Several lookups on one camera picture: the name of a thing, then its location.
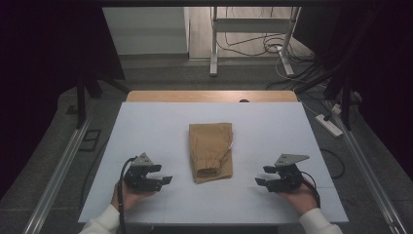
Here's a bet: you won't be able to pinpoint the person's right hand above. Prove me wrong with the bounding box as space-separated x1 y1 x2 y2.
277 176 319 216

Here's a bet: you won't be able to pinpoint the tan children's pants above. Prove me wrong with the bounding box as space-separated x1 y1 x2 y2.
188 122 234 185

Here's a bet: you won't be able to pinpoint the black floor cable loop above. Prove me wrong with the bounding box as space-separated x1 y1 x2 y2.
319 147 346 179

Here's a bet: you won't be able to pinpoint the tangle of floor cables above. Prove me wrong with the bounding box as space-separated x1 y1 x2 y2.
216 7 316 64

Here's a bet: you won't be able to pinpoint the black metal stand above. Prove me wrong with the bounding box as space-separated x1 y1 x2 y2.
75 69 131 130
291 61 357 132

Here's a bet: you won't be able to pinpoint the person's left hand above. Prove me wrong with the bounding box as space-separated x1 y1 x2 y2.
110 181 157 213

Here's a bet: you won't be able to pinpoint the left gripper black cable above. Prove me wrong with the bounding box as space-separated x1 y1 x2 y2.
116 156 138 234

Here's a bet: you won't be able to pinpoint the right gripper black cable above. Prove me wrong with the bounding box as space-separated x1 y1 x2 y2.
301 171 322 210

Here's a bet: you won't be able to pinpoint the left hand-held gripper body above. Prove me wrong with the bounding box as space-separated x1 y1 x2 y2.
123 151 158 193

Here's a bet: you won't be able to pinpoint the white metal stand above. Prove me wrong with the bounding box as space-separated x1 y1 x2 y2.
208 6 302 78

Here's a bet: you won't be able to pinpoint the white power strip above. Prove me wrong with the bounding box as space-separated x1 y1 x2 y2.
315 113 344 137

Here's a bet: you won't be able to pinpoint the white cabinet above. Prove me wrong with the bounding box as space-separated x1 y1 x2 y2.
101 7 190 57

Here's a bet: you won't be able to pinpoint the wooden table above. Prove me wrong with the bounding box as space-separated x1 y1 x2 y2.
126 90 299 103

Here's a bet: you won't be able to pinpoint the dark floor plate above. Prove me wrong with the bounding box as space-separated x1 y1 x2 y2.
78 129 102 152

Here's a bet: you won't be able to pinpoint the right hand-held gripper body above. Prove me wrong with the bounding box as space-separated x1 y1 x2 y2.
272 153 311 194

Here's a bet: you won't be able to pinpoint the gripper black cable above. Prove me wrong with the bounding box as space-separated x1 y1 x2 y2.
116 156 138 234
301 171 322 210

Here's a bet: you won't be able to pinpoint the dark curtain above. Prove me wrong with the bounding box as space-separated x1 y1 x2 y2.
0 0 127 199
291 0 413 181

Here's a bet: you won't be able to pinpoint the aluminium floor rail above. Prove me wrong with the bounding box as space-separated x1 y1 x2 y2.
22 117 93 234
333 113 408 234

